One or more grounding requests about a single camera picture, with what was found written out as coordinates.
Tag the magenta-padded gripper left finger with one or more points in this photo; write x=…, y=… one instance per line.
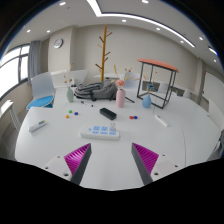
x=77, y=160

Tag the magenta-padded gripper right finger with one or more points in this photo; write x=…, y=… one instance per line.
x=146, y=159

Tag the plain white remote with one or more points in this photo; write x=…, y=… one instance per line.
x=161, y=120

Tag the blue round magnet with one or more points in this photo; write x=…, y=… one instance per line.
x=76, y=113
x=135, y=117

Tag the red round magnet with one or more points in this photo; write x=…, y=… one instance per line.
x=131, y=117

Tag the orange round magnet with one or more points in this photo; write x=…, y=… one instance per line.
x=67, y=117

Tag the green round magnet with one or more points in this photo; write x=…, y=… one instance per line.
x=70, y=111

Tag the white remote with buttons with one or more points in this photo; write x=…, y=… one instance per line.
x=37, y=126

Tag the black rectangular case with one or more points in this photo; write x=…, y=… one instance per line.
x=108, y=113

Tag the blue vase with dried flowers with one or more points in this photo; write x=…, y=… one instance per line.
x=146, y=101

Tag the black marker pen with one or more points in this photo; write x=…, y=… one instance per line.
x=87, y=103

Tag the green vase with dried flowers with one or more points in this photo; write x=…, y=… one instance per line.
x=70, y=95

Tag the pink vase with flowers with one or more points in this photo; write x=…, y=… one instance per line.
x=120, y=98

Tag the grey backpack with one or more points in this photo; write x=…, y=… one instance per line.
x=96, y=89

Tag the white chairs group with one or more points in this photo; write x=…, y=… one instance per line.
x=131, y=80

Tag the white chair with blue cushion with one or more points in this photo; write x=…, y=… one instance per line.
x=41, y=88

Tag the white desk panel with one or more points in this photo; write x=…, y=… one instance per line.
x=78, y=76

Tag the white whiteboard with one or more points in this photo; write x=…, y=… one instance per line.
x=213, y=91

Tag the grey curtain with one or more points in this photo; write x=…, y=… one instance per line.
x=34, y=60

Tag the wooden coat rack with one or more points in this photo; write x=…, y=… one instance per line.
x=103, y=53

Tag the window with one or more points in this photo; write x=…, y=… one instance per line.
x=11, y=71

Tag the round ceiling downlights group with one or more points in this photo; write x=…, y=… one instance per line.
x=124, y=20

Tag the long ceiling light strip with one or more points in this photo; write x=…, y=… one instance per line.
x=140, y=18

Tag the orange-topped black frame table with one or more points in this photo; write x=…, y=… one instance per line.
x=158, y=64

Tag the round wall clock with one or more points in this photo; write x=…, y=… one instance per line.
x=58, y=43

